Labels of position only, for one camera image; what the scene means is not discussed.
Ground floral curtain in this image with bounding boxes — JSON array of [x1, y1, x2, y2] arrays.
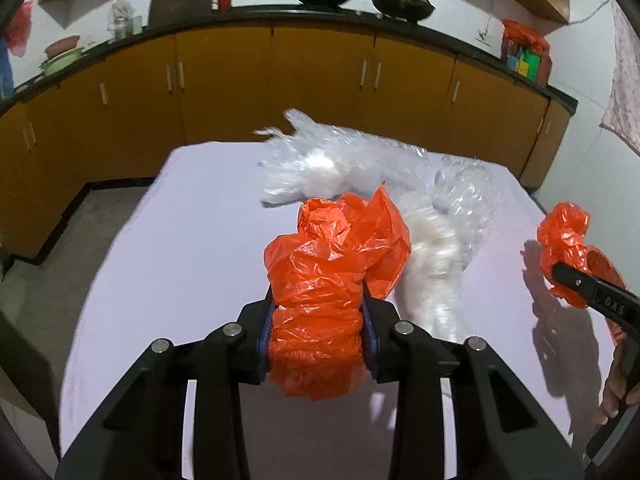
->
[[599, 0, 640, 155]]

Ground lilac tablecloth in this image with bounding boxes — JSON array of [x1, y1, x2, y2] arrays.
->
[[59, 141, 622, 480]]

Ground hanging red plastic bag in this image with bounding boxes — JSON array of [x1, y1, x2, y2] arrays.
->
[[4, 1, 35, 57]]

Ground large orange plastic bag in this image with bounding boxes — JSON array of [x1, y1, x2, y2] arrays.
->
[[263, 185, 412, 402]]

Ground dark cutting board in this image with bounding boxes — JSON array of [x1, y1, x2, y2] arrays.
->
[[149, 0, 217, 28]]

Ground black wok with lid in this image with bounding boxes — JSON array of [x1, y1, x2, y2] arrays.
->
[[370, 0, 436, 24]]

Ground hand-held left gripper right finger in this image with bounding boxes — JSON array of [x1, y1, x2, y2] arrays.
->
[[360, 282, 586, 480]]

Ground white cable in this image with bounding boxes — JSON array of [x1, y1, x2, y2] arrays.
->
[[481, 0, 617, 37]]

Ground clear plastic bag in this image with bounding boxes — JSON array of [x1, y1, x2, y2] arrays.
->
[[252, 108, 432, 208]]

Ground green package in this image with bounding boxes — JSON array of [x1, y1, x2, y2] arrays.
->
[[517, 45, 544, 79]]

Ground red basin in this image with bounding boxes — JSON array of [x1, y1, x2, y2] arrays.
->
[[44, 35, 82, 59]]

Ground small knotted orange plastic bag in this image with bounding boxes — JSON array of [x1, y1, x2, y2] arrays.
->
[[537, 202, 632, 347]]

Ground black countertop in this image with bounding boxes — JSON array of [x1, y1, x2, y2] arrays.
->
[[0, 2, 581, 113]]

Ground clear jar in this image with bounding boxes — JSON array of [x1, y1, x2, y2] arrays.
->
[[107, 0, 144, 41]]

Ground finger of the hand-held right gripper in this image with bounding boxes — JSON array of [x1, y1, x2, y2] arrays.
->
[[551, 261, 640, 342]]

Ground wooden base cabinets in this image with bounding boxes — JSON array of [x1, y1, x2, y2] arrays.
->
[[0, 22, 574, 262]]

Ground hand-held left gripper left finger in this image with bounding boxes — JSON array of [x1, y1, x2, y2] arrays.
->
[[55, 285, 279, 480]]

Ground person's right hand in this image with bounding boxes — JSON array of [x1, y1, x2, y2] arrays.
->
[[598, 339, 640, 427]]

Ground blue cloth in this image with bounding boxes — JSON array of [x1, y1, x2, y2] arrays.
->
[[0, 35, 15, 102]]

